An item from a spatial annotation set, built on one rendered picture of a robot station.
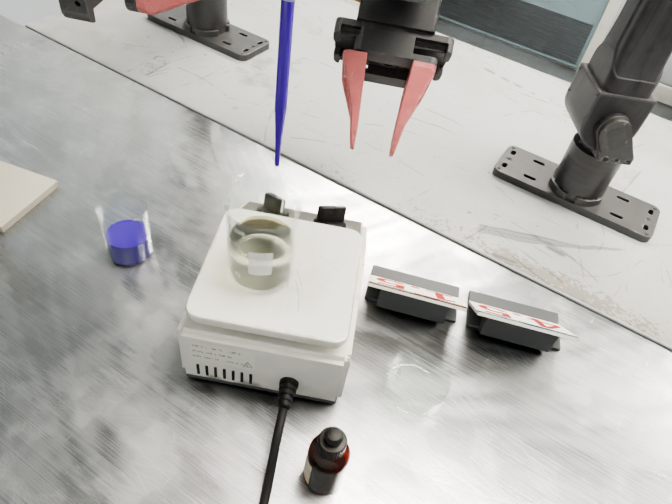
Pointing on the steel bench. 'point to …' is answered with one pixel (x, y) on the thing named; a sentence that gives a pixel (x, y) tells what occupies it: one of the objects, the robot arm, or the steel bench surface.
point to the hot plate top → (340, 241)
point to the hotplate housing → (269, 358)
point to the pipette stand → (20, 193)
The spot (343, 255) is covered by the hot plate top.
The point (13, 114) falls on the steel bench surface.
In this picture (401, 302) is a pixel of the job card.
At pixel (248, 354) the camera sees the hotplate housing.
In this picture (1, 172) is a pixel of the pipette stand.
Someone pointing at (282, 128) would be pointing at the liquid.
